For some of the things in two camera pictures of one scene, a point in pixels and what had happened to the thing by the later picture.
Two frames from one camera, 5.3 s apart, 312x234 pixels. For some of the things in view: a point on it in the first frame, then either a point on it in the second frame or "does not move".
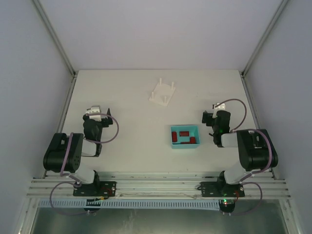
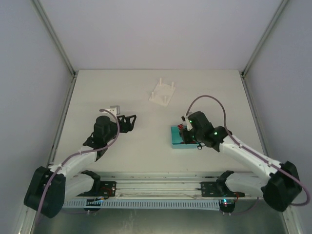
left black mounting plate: [100, 188] does not move
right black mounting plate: [221, 189] does not move
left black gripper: [106, 121] to [121, 123]
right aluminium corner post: [281, 7] does not move
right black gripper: [207, 119] to [186, 136]
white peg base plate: [162, 94] does not move
